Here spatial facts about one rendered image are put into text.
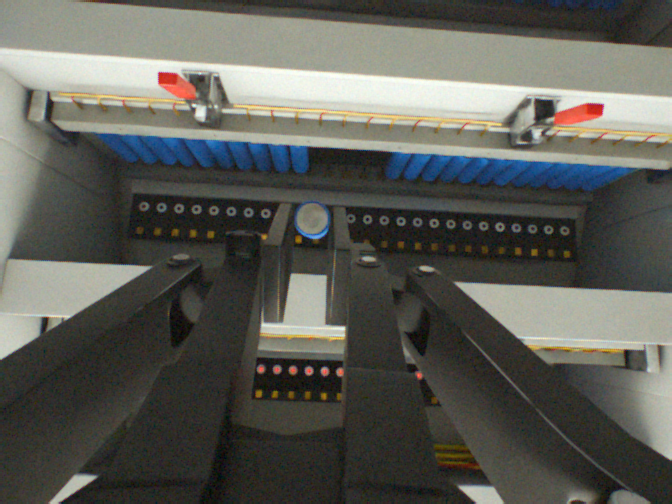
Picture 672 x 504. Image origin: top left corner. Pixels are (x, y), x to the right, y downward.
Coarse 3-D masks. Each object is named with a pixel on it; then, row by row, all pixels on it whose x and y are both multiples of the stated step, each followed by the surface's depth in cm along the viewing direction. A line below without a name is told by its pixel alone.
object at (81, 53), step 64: (0, 0) 29; (64, 0) 29; (0, 64) 30; (64, 64) 30; (128, 64) 29; (192, 64) 29; (256, 64) 29; (320, 64) 29; (384, 64) 30; (448, 64) 30; (512, 64) 30; (576, 64) 31; (640, 64) 31; (0, 128) 31; (640, 128) 35; (192, 192) 47; (256, 192) 47; (320, 192) 47; (640, 192) 43
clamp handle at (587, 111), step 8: (584, 104) 25; (592, 104) 25; (600, 104) 25; (560, 112) 28; (568, 112) 27; (576, 112) 26; (584, 112) 25; (592, 112) 25; (600, 112) 25; (544, 120) 30; (552, 120) 29; (560, 120) 27; (568, 120) 27; (576, 120) 27; (584, 120) 26; (536, 128) 32; (536, 136) 31
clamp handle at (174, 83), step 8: (160, 72) 24; (168, 72) 24; (160, 80) 24; (168, 80) 24; (176, 80) 24; (184, 80) 25; (168, 88) 24; (176, 88) 24; (184, 88) 25; (192, 88) 26; (184, 96) 27; (192, 96) 27; (200, 96) 29; (200, 104) 30; (208, 104) 31; (200, 112) 30
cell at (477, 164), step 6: (474, 162) 40; (480, 162) 39; (486, 162) 39; (468, 168) 41; (474, 168) 40; (480, 168) 40; (462, 174) 43; (468, 174) 42; (474, 174) 42; (462, 180) 44; (468, 180) 43
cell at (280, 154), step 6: (270, 144) 37; (276, 144) 37; (270, 150) 39; (276, 150) 38; (282, 150) 38; (276, 156) 39; (282, 156) 39; (288, 156) 41; (276, 162) 41; (282, 162) 41; (288, 162) 42; (276, 168) 43; (282, 168) 42; (288, 168) 43
